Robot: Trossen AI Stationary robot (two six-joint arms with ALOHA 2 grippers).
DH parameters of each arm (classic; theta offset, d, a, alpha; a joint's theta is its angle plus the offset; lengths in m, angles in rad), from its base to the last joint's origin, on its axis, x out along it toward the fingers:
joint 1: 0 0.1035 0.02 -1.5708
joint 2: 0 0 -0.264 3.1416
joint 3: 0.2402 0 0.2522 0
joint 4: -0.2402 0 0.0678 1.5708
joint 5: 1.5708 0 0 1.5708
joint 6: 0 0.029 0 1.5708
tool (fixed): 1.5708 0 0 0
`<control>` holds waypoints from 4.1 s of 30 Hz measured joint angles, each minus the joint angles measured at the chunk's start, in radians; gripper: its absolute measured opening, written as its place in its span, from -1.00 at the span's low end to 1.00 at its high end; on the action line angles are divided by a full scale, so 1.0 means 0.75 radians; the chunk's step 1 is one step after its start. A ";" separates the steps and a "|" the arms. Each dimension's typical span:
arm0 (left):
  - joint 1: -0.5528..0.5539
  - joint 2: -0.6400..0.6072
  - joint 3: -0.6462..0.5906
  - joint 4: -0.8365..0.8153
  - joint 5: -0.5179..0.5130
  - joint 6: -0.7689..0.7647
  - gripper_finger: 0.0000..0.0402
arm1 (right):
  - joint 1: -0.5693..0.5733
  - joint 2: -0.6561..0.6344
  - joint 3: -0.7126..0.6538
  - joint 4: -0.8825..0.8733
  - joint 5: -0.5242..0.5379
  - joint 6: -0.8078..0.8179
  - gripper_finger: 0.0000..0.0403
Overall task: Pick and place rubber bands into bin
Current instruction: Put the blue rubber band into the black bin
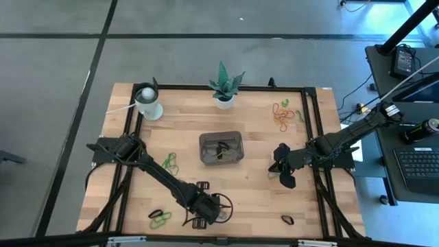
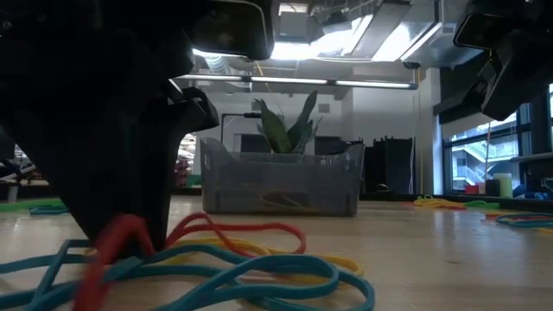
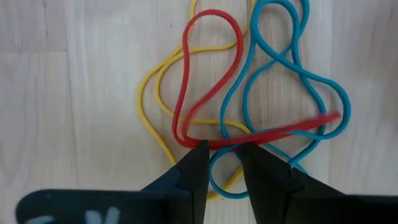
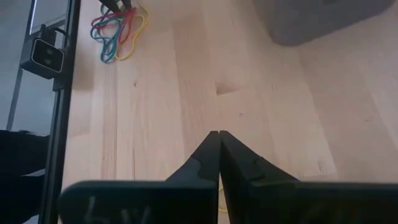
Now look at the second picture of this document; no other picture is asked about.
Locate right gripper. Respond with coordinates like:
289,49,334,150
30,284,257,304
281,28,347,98
473,0,553,122

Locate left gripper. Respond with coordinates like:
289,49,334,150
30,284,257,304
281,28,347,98
0,0,220,257

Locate yellow rubber band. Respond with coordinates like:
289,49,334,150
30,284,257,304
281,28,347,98
260,191,321,214
412,194,454,212
166,236,365,286

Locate grey translucent plastic bin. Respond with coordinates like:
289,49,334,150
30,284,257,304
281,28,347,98
200,136,365,218

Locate black stand pole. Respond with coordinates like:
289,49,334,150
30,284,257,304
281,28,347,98
529,84,553,194

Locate pale green bottle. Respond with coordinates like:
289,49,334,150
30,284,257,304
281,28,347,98
492,172,514,199

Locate blue object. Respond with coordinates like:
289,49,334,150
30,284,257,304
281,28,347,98
513,183,553,201

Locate black partition panels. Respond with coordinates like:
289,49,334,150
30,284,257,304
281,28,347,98
364,136,416,196

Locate black bent tube stand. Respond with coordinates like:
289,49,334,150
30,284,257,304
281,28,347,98
219,111,264,146

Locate green snake plant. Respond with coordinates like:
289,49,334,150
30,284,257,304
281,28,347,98
252,89,323,155

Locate linear ceiling light fixture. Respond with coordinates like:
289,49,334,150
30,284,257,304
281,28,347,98
172,73,419,91

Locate yellow hanging cable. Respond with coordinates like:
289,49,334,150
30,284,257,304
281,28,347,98
484,120,493,174
416,68,425,195

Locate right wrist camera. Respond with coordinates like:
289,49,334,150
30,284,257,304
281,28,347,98
452,11,492,51

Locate black aluminium table frame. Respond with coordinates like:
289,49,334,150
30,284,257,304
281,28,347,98
0,183,553,213

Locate silver rectangular air duct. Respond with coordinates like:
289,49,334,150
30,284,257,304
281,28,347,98
352,0,483,68

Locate silver round ventilation duct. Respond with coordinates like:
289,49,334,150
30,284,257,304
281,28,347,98
202,54,230,75

